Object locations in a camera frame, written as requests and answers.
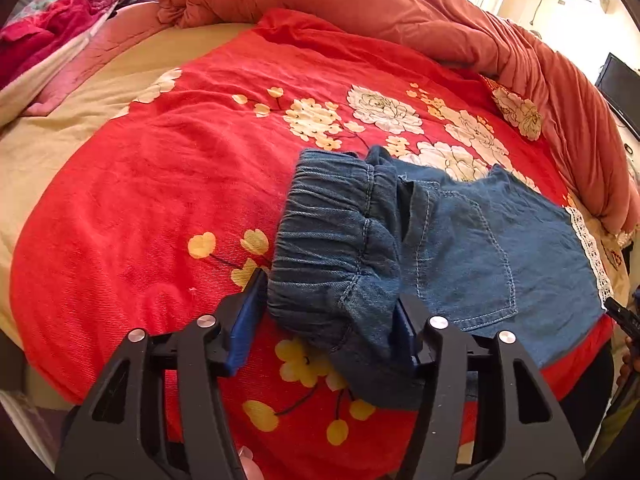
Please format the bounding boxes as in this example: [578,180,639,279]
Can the blue denim lace-trimmed pants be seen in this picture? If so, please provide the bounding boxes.
[268,146,612,410]

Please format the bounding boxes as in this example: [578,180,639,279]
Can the magenta clothes pile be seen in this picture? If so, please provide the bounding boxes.
[1,0,120,87]

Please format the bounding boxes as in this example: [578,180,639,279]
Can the black wall television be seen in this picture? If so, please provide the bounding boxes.
[594,53,640,139]

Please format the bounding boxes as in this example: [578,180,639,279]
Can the beige bed sheet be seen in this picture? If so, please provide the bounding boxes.
[1,24,250,346]

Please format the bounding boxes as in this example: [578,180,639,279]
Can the right hand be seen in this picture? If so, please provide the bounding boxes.
[616,337,640,386]

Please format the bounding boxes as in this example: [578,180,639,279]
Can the salmon pink comforter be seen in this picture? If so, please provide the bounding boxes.
[158,0,639,234]

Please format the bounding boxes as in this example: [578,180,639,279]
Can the left hand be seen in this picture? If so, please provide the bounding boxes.
[238,446,265,480]

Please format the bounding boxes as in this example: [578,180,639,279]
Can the red floral blanket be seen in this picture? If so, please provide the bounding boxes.
[11,10,612,479]

